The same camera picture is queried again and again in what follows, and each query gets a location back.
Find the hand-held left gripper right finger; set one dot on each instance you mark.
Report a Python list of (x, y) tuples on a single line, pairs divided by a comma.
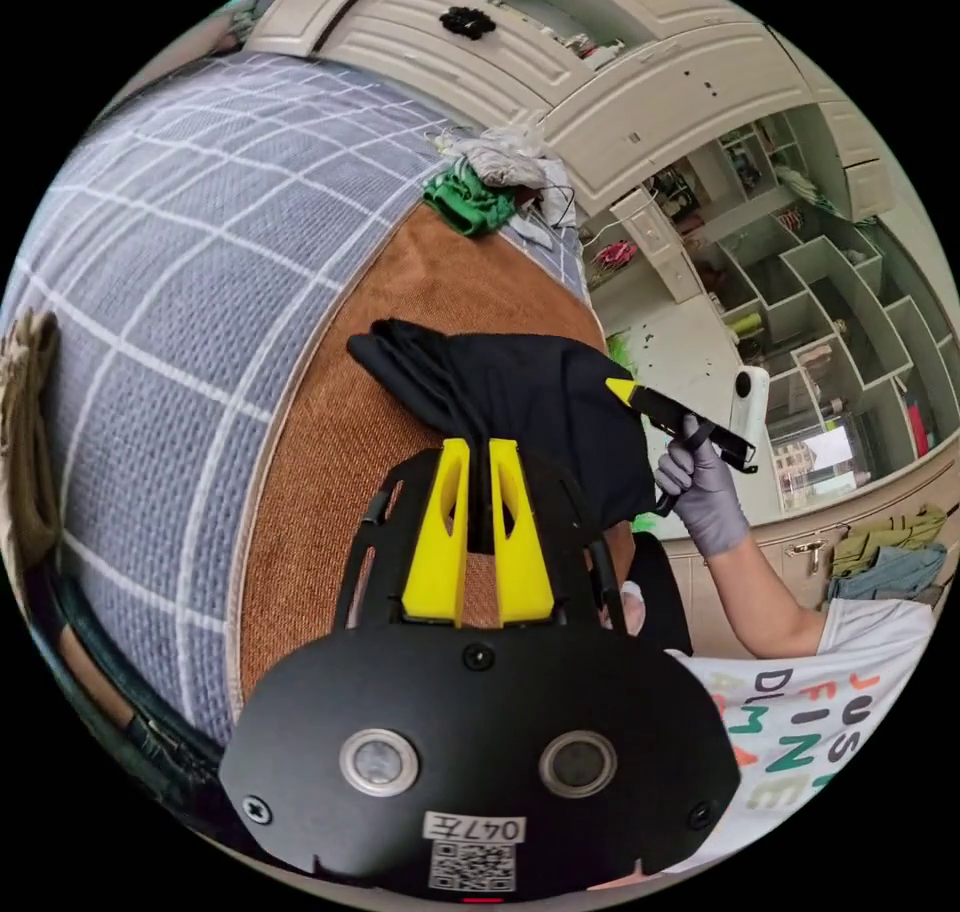
[(525, 559)]

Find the window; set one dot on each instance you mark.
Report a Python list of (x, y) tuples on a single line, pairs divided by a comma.
[(821, 462)]

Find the green and blue clothes heap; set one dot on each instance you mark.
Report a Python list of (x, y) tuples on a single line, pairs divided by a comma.
[(889, 552)]

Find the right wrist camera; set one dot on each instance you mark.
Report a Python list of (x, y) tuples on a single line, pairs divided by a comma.
[(752, 402)]

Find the khaki garment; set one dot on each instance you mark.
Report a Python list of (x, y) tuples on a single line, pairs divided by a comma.
[(30, 432)]

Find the cream wardrobe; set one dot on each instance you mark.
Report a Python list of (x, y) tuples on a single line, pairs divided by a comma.
[(570, 64)]

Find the black pants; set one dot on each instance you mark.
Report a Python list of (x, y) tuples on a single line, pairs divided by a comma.
[(525, 394)]

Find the person's body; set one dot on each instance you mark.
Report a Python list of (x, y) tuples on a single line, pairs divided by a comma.
[(810, 717)]

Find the person's right hand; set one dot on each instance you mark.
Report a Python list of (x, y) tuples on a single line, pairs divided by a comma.
[(709, 492)]

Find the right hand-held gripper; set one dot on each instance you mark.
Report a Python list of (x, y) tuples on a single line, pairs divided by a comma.
[(675, 413)]

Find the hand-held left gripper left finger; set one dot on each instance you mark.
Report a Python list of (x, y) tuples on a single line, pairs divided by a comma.
[(435, 544)]

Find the white open shelf unit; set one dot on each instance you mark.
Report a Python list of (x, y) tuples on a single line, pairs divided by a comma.
[(817, 282)]

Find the bed with checked quilt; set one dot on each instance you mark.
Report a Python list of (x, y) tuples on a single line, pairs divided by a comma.
[(187, 289)]

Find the person's right forearm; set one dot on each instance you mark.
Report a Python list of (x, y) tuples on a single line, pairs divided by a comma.
[(765, 604)]

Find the pile of clothes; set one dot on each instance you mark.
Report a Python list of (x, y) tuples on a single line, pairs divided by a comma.
[(487, 177)]

